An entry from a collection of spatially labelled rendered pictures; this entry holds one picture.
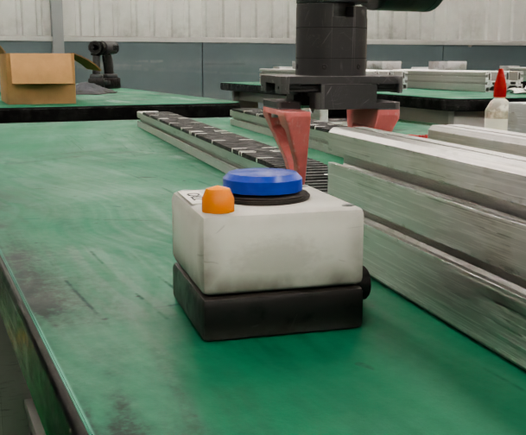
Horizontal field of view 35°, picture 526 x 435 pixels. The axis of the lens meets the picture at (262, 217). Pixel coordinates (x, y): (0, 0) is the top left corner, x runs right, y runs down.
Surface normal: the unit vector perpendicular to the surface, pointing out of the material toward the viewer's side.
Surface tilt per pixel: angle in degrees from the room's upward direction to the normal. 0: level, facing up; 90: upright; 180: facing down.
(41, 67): 63
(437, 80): 90
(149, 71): 90
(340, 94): 90
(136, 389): 0
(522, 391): 0
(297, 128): 112
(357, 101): 90
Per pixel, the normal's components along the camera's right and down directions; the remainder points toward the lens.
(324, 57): -0.29, 0.18
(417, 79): -0.93, 0.07
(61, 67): 0.32, -0.29
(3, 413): 0.39, 0.17
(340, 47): 0.15, 0.19
